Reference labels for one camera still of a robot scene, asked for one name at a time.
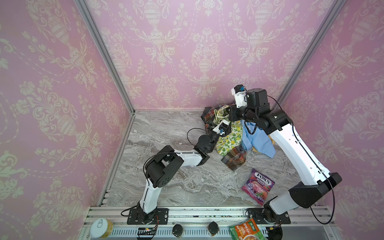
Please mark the black round knob left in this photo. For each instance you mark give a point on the black round knob left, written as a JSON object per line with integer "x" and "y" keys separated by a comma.
{"x": 178, "y": 230}

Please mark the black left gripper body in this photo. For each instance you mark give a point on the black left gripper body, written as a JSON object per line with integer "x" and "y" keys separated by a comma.
{"x": 225, "y": 133}

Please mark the black round knob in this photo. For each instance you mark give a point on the black round knob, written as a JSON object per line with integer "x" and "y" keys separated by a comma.
{"x": 213, "y": 228}
{"x": 178, "y": 230}

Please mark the light blue cloth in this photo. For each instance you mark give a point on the light blue cloth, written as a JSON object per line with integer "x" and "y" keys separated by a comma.
{"x": 249, "y": 135}

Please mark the aluminium corner post right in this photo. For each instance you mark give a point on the aluminium corner post right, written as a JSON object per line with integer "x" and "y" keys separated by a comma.
{"x": 319, "y": 35}

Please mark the green orange snack packet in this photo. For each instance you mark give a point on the green orange snack packet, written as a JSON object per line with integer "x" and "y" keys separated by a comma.
{"x": 247, "y": 231}

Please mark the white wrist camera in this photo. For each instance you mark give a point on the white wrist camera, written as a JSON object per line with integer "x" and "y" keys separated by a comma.
{"x": 221, "y": 127}
{"x": 239, "y": 93}

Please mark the aluminium corner post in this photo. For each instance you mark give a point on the aluminium corner post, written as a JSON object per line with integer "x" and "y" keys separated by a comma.
{"x": 101, "y": 46}
{"x": 319, "y": 35}

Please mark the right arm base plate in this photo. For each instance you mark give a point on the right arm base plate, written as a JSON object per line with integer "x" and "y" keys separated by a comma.
{"x": 267, "y": 217}

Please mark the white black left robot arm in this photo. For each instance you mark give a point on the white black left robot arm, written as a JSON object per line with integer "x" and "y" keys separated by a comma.
{"x": 161, "y": 168}

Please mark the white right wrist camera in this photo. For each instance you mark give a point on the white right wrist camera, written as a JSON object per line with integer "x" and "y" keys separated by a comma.
{"x": 239, "y": 93}

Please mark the black round knob right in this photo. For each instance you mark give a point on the black round knob right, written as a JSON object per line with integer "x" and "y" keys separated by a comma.
{"x": 213, "y": 228}

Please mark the purple Fox's candy bag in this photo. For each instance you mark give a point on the purple Fox's candy bag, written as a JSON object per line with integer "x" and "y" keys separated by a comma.
{"x": 258, "y": 186}

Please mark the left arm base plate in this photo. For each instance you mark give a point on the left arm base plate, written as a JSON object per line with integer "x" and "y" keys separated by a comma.
{"x": 139, "y": 217}

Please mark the white lidded jar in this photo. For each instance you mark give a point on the white lidded jar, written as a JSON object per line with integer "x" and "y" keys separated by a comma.
{"x": 101, "y": 228}

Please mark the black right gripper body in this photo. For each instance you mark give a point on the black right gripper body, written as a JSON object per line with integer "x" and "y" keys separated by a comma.
{"x": 233, "y": 112}

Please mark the aluminium corner post left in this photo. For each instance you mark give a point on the aluminium corner post left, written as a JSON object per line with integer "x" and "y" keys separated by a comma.
{"x": 101, "y": 46}

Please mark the red plaid cloth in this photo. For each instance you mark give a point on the red plaid cloth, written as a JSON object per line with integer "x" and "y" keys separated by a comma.
{"x": 230, "y": 146}

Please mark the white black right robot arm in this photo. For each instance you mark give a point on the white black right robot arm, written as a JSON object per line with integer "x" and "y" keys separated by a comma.
{"x": 316, "y": 180}

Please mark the aluminium front rail frame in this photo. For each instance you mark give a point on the aluminium front rail frame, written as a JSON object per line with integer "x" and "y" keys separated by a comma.
{"x": 305, "y": 224}

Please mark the small black electronics board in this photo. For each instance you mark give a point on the small black electronics board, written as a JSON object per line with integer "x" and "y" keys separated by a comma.
{"x": 146, "y": 232}

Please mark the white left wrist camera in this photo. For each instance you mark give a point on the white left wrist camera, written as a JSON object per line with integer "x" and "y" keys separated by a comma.
{"x": 221, "y": 127}

